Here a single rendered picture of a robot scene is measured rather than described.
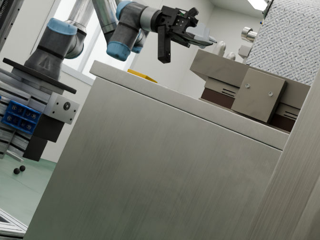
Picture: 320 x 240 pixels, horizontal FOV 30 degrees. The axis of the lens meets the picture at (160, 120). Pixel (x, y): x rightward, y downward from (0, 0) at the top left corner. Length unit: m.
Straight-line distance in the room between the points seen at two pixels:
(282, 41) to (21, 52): 4.48
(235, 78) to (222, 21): 6.90
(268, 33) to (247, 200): 0.57
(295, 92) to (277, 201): 0.67
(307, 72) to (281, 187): 0.89
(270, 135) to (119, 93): 0.43
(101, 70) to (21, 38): 4.32
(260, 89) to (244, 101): 0.05
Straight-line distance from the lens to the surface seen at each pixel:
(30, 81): 2.37
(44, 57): 2.37
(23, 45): 5.98
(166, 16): 1.89
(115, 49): 1.92
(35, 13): 5.98
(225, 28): 8.33
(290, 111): 1.44
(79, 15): 2.54
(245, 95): 1.46
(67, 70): 6.49
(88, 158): 1.58
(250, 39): 1.85
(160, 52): 1.84
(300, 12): 1.74
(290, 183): 0.80
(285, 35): 1.72
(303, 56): 1.68
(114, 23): 2.05
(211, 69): 1.54
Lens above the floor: 0.77
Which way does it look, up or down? 2 degrees up
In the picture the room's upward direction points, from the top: 24 degrees clockwise
